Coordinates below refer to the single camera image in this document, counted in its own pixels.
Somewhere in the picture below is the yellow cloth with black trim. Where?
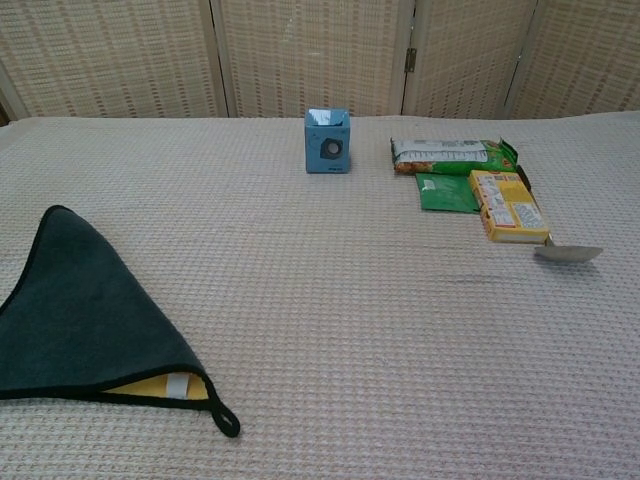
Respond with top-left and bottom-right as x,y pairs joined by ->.
0,205 -> 242,439

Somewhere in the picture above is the blue speaker box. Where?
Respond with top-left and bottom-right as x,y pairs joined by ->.
304,107 -> 352,176

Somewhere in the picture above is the white waffle tablecloth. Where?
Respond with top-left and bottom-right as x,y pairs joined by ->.
0,110 -> 640,480

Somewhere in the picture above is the small green sachet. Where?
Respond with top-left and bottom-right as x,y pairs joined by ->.
415,172 -> 482,215

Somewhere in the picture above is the green and white snack bag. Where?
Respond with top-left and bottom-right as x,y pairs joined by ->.
390,136 -> 521,176

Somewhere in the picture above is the woven folding screen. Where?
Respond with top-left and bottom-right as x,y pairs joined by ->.
0,0 -> 640,126

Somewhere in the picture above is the yellow cardboard box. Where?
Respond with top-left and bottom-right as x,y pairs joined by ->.
468,169 -> 551,244

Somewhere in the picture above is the metal spatula with black handle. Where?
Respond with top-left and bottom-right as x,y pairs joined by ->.
515,164 -> 604,264

